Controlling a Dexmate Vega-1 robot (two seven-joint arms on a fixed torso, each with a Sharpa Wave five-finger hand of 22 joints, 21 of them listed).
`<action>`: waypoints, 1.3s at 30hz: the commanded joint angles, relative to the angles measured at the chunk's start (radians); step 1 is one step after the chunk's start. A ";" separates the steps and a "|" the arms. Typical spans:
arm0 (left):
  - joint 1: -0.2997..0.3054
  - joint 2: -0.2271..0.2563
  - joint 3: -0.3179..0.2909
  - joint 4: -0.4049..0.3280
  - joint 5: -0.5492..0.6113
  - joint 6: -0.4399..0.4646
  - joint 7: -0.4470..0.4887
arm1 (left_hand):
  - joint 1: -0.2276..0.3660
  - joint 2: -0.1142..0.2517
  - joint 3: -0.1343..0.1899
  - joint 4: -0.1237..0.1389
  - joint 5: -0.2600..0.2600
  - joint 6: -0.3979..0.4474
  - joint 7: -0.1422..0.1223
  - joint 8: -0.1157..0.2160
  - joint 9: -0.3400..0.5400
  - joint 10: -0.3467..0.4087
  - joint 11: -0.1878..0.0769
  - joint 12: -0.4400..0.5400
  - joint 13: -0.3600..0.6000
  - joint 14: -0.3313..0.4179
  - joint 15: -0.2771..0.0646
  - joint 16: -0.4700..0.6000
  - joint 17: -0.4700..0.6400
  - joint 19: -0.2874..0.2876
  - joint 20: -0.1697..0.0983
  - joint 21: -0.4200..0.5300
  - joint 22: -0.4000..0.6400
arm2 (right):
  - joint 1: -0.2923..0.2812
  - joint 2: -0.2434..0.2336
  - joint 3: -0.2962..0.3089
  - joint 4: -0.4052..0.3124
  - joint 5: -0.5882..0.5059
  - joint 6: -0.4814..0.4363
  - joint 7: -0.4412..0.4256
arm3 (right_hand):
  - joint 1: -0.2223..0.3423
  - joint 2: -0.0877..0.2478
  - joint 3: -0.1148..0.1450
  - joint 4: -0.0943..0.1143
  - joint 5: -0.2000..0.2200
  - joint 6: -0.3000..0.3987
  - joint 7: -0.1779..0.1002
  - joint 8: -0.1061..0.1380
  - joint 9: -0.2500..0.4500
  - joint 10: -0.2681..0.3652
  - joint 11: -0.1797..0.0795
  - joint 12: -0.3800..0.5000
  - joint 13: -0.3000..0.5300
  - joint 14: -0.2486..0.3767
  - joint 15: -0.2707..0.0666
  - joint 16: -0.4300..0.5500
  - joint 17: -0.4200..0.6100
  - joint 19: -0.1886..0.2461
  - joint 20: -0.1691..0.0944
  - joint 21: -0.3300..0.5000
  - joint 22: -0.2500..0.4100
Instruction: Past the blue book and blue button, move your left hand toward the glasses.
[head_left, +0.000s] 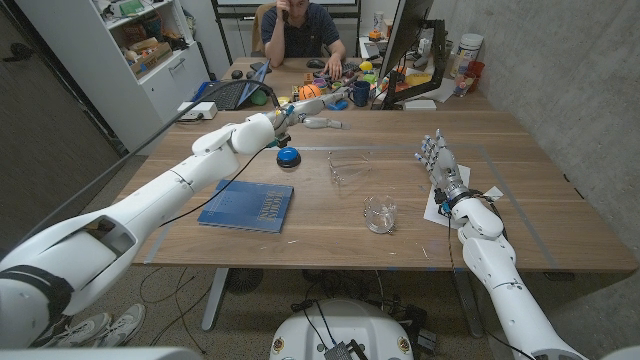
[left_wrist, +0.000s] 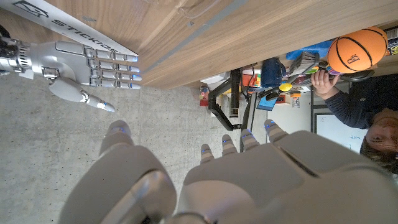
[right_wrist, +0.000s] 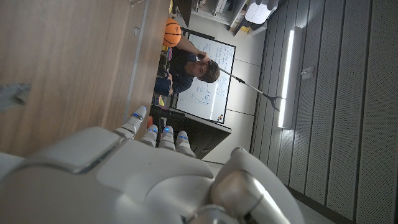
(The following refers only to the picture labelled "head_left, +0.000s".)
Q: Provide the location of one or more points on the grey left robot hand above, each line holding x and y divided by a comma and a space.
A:
305, 109

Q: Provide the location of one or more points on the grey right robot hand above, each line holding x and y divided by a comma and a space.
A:
444, 165

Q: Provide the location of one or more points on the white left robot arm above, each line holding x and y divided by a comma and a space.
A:
150, 200

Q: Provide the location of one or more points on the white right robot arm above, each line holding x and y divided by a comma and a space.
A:
500, 280

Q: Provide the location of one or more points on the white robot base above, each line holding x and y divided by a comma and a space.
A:
340, 325

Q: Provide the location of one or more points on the yellow push button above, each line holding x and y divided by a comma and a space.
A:
283, 100

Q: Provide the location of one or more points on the blue push button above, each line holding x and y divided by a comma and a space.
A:
288, 156

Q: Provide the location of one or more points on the clear glasses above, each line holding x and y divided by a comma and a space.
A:
345, 170

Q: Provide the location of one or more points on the blue book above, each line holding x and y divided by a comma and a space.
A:
250, 205

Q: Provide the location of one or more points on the orange mini basketball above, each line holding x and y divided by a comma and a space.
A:
309, 91

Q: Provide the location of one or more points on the blue toy block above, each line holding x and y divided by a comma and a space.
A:
340, 105

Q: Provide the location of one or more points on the white printed paper sheet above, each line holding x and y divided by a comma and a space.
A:
433, 210

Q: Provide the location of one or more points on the black computer mouse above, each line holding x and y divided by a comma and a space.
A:
315, 63

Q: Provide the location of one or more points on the green ball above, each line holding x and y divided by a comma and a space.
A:
258, 97

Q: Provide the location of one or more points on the dark blue mug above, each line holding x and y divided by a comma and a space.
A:
361, 93

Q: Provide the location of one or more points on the white flat box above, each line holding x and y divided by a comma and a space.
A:
420, 105

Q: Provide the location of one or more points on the person in dark polo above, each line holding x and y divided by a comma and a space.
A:
300, 35

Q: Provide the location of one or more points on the yellow ball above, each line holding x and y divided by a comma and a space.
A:
366, 66

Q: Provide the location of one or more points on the open laptop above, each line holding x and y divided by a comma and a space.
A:
230, 97

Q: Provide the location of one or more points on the clear glass mug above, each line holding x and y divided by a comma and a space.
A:
380, 215

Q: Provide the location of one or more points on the tan chair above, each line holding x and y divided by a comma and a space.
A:
257, 30

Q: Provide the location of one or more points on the red cup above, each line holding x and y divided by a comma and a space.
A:
476, 70

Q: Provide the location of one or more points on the white power box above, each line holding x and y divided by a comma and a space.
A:
196, 111

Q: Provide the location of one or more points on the black monitor stand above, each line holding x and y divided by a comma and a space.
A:
439, 55

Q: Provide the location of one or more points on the white canister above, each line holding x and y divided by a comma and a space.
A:
466, 52

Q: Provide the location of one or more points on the black computer monitor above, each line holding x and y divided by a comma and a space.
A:
405, 35

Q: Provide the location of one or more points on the grey table leg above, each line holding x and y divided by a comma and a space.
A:
467, 305

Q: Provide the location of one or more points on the cardboard box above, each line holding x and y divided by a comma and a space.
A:
152, 60

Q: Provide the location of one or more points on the round black grille object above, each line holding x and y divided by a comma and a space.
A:
244, 281

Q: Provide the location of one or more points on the white shelf cabinet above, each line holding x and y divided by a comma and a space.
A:
100, 85

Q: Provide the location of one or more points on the white table leg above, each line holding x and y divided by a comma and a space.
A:
214, 300

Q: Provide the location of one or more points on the white sneaker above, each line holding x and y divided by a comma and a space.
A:
75, 331
125, 322

